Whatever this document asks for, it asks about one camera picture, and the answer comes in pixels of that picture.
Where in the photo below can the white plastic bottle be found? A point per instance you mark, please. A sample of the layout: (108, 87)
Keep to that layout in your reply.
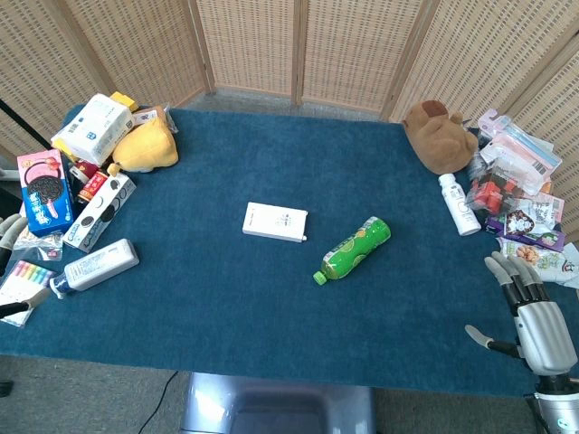
(458, 205)

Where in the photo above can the coloured marker pack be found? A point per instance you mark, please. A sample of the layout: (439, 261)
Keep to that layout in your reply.
(23, 285)

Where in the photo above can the white pink pouch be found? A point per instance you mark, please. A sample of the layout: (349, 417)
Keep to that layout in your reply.
(511, 163)

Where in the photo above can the pink toothbrush pack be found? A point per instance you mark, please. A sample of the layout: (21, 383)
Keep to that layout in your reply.
(520, 140)

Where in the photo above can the white cookie box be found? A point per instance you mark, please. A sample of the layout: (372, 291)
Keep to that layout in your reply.
(99, 212)

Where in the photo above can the clear snack bag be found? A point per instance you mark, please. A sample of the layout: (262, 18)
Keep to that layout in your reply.
(40, 246)

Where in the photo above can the white pink snack bag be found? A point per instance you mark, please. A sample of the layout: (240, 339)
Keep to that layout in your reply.
(543, 209)

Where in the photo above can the white tissue pack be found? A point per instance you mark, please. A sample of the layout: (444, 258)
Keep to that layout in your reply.
(95, 129)

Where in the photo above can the green white nut bag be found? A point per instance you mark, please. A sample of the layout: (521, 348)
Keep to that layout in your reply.
(540, 262)

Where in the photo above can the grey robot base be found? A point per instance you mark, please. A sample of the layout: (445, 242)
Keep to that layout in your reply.
(278, 407)

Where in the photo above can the yellow small box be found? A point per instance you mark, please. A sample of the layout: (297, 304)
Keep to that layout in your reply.
(123, 100)

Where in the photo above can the red black cube pack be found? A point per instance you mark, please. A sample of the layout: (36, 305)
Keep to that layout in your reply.
(493, 190)

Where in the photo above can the brown paper packet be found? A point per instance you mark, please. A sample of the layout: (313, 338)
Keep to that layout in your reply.
(151, 115)

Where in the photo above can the blue pink cookie box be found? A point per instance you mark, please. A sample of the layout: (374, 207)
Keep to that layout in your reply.
(44, 192)

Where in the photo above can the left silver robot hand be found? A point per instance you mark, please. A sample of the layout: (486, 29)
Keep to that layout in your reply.
(10, 235)

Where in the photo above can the green plastic bottle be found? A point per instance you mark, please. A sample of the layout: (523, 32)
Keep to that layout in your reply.
(356, 251)

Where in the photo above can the white tube blue cap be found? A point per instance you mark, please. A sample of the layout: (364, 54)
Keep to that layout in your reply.
(97, 270)

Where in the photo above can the yellow plush toy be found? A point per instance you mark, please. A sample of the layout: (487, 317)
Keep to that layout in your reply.
(147, 147)

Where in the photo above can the woven bamboo folding screen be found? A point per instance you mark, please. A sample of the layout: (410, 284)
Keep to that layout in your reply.
(289, 50)

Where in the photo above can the blue table cloth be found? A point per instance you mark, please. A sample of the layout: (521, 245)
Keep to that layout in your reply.
(280, 253)

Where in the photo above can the white flat box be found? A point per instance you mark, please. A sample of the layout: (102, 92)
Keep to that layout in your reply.
(275, 222)

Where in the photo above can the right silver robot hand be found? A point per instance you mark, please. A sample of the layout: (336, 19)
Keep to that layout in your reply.
(542, 325)

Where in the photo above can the red small can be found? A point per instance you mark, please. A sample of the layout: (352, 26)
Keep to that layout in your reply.
(92, 185)

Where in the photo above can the purple snack packet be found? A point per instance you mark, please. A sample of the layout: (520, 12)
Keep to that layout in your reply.
(527, 228)

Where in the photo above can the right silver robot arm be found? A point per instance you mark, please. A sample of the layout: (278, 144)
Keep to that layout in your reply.
(557, 407)

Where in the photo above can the brown plush toy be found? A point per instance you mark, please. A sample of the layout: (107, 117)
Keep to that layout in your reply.
(441, 135)

